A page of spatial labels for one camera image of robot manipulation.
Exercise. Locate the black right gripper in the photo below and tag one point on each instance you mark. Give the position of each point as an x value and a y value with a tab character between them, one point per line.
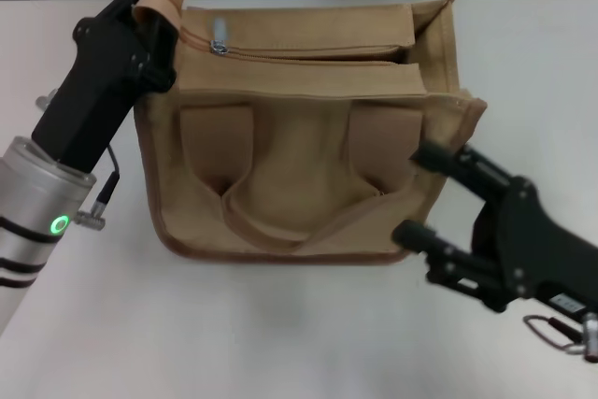
537	245

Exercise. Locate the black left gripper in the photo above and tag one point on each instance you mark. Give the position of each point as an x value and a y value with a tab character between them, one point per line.
89	90

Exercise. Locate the silver metal zipper pull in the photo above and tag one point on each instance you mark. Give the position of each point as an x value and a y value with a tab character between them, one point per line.
219	41

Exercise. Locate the khaki canvas food bag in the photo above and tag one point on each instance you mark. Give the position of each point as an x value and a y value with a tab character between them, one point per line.
299	161

